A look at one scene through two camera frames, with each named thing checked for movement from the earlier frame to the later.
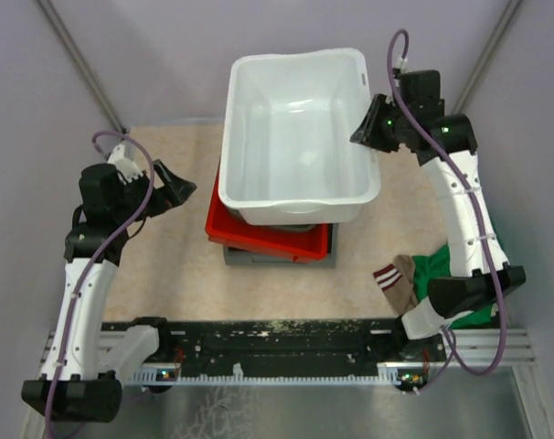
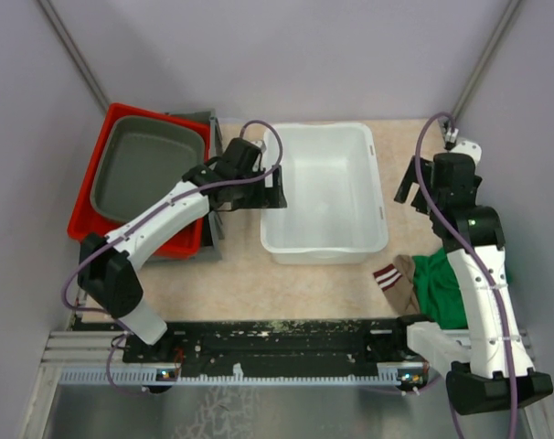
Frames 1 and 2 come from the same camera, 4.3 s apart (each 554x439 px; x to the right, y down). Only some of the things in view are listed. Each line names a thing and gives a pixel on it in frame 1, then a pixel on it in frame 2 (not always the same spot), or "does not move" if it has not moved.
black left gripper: x=178 y=191 -> x=268 y=198
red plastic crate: x=224 y=226 -> x=83 y=220
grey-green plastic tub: x=236 y=213 -> x=141 y=158
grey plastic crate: x=234 y=256 -> x=211 y=238
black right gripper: x=367 y=133 -> x=411 y=176
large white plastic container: x=286 y=155 -> x=334 y=212
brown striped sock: x=397 y=281 does not move
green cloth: x=437 y=265 does not move
